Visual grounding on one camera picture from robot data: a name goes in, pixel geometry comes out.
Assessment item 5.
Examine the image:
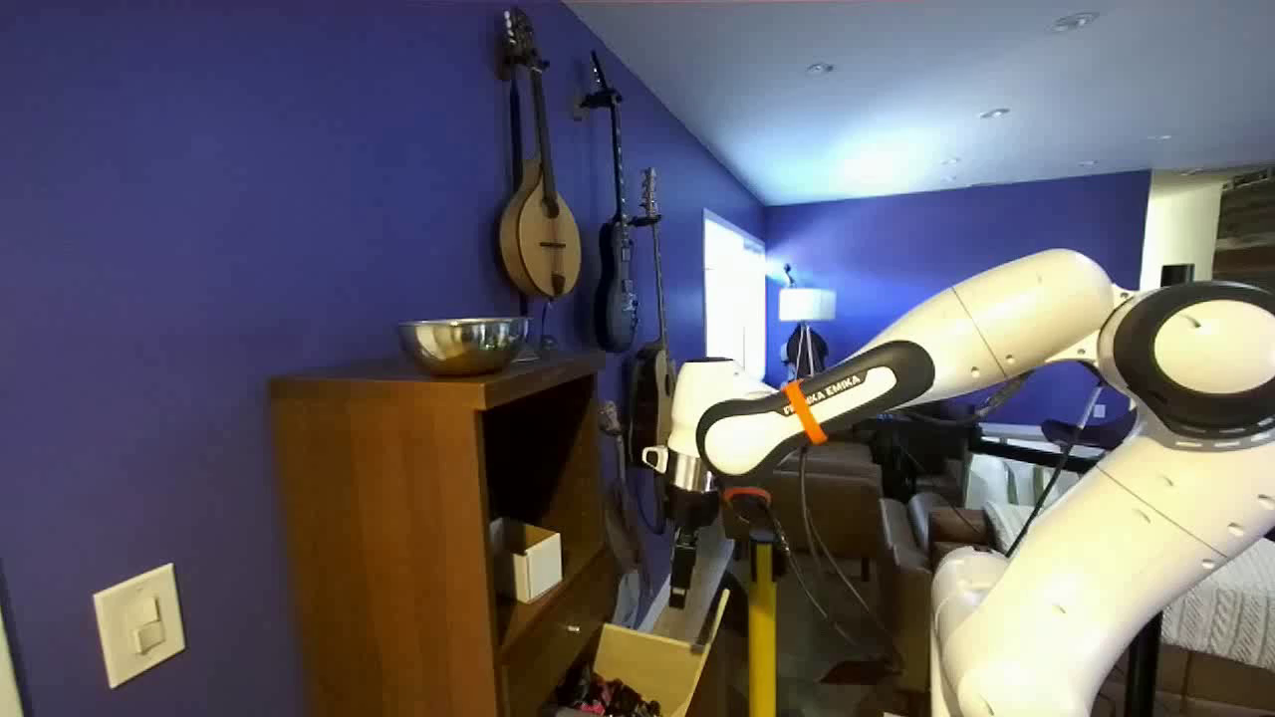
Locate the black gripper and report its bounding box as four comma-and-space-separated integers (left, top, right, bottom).
659, 448, 730, 615

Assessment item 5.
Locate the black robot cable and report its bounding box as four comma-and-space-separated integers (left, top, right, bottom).
788, 441, 888, 652

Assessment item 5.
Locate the white bed mattress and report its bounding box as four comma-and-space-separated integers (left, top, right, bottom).
1155, 535, 1275, 677

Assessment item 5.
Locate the yellow pole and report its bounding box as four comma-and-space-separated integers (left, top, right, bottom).
744, 530, 787, 717

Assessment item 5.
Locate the bright white window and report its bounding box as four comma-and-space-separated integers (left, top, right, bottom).
699, 207, 772, 388

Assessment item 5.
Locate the shiny metal bowl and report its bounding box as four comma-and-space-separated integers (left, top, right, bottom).
400, 312, 533, 381

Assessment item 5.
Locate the white wall light switch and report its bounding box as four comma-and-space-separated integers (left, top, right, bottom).
88, 559, 192, 692

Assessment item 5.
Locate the small white cardboard box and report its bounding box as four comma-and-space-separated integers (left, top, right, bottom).
492, 517, 566, 610

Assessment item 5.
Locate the dark hanging guitar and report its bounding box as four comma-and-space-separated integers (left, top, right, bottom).
625, 162, 683, 471

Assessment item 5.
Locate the pink leash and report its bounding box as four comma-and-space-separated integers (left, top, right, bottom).
561, 671, 664, 717

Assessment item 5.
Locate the brown wooden shelf unit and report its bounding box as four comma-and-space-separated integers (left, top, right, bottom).
269, 349, 621, 717

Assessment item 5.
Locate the dark armchair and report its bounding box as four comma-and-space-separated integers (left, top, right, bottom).
788, 440, 939, 675

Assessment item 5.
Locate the open white-edged drawer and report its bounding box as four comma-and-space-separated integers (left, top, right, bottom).
590, 522, 740, 717

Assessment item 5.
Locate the dark slim string instrument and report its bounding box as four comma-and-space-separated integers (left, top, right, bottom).
578, 48, 647, 360

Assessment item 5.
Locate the white-shade lamp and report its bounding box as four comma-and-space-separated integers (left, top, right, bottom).
772, 280, 840, 377

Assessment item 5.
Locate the tan mandolin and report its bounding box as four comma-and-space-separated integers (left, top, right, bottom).
492, 7, 590, 307

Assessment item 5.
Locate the orange strap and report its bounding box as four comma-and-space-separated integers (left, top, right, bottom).
776, 377, 832, 450

